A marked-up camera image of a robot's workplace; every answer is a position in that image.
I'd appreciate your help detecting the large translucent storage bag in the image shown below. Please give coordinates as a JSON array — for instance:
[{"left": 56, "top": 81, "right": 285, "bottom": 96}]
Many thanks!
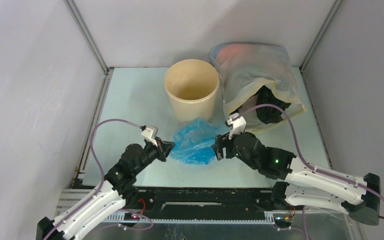
[{"left": 209, "top": 43, "right": 307, "bottom": 133}]

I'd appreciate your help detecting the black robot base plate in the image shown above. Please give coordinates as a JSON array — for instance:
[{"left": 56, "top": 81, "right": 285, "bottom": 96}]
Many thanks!
[{"left": 126, "top": 186, "right": 294, "bottom": 220}]

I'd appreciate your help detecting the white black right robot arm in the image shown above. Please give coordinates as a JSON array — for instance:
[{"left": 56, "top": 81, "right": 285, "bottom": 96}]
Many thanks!
[{"left": 211, "top": 132, "right": 381, "bottom": 226}]

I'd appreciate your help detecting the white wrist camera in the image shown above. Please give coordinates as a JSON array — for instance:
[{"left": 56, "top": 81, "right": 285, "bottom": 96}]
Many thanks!
[
  {"left": 141, "top": 125, "right": 159, "bottom": 147},
  {"left": 225, "top": 112, "right": 247, "bottom": 140}
]

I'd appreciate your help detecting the aluminium corner frame rail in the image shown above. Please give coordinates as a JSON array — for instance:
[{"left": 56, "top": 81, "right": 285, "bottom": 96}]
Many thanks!
[
  {"left": 62, "top": 0, "right": 114, "bottom": 74},
  {"left": 299, "top": 0, "right": 345, "bottom": 72}
]

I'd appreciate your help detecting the cream plastic trash bin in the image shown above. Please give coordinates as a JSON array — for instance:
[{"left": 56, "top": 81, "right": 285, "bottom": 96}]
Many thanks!
[{"left": 164, "top": 59, "right": 220, "bottom": 124}]

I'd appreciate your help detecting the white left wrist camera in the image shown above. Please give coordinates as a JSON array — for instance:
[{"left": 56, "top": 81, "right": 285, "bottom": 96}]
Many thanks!
[{"left": 141, "top": 125, "right": 159, "bottom": 147}]

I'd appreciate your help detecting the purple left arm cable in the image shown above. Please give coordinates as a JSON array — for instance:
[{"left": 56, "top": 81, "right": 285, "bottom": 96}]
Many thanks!
[{"left": 42, "top": 118, "right": 155, "bottom": 240}]

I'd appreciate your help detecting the aluminium corner frame rail right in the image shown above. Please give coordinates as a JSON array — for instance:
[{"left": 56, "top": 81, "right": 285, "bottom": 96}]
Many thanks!
[{"left": 299, "top": 0, "right": 345, "bottom": 72}]

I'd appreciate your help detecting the blue plastic trash bag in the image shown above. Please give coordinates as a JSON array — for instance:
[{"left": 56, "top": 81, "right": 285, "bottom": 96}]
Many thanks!
[{"left": 170, "top": 118, "right": 227, "bottom": 165}]

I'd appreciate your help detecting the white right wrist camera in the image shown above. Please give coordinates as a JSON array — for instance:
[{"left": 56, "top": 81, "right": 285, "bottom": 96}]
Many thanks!
[{"left": 225, "top": 112, "right": 247, "bottom": 140}]

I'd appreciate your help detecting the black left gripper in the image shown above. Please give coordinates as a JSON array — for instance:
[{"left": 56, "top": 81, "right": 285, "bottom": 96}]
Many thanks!
[{"left": 133, "top": 136, "right": 176, "bottom": 175}]

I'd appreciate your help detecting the aluminium corner frame rail left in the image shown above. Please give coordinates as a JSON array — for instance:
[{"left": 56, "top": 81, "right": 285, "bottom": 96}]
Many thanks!
[{"left": 62, "top": 0, "right": 114, "bottom": 74}]

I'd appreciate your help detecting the grey slotted cable duct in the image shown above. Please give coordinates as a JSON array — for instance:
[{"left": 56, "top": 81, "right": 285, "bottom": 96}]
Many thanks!
[{"left": 101, "top": 211, "right": 275, "bottom": 225}]

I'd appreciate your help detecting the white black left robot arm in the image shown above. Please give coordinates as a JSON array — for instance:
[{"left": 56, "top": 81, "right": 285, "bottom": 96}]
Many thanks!
[{"left": 35, "top": 137, "right": 176, "bottom": 240}]

